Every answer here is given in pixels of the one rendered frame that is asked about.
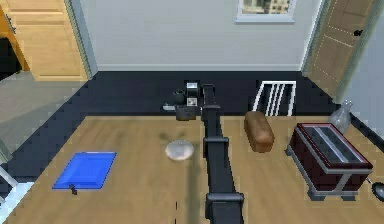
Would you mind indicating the clear glass vase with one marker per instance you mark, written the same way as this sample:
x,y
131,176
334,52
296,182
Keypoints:
x,y
341,117

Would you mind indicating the light wooden door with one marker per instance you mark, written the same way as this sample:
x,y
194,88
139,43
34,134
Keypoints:
x,y
46,40

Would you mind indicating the brown bread loaf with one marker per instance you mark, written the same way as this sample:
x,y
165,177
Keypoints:
x,y
258,131

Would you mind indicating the white framed window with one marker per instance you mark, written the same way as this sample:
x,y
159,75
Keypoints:
x,y
265,10

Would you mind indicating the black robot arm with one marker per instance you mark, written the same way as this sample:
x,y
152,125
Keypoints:
x,y
218,166

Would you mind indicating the black round ladle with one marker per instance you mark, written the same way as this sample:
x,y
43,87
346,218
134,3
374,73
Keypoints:
x,y
379,191

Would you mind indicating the dark red toaster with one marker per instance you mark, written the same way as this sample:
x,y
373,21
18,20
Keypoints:
x,y
328,160

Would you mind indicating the brown wooden door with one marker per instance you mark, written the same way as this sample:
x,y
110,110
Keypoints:
x,y
340,43

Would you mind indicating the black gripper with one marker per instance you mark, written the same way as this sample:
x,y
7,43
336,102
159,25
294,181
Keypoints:
x,y
185,112

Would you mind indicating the blue flat tray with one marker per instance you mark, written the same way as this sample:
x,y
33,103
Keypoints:
x,y
86,170

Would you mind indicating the white round plate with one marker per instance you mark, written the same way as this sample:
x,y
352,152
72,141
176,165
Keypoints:
x,y
179,150

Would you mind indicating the small black object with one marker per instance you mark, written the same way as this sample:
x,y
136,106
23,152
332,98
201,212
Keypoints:
x,y
73,190

